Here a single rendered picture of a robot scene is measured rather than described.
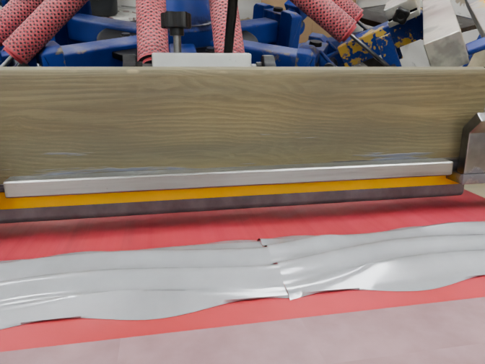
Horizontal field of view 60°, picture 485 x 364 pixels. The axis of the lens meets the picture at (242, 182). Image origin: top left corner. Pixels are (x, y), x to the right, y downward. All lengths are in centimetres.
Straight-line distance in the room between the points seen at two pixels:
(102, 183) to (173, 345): 13
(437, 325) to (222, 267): 10
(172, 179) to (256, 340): 13
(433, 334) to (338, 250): 7
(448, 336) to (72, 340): 15
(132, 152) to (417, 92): 20
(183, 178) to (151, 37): 46
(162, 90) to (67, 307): 14
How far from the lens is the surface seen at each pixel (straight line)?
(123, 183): 27
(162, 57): 55
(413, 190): 35
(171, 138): 28
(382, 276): 23
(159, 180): 27
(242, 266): 22
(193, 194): 30
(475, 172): 35
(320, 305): 20
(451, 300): 22
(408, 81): 32
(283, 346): 18
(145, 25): 72
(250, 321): 19
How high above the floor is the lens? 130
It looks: 34 degrees down
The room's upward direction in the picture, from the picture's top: 4 degrees clockwise
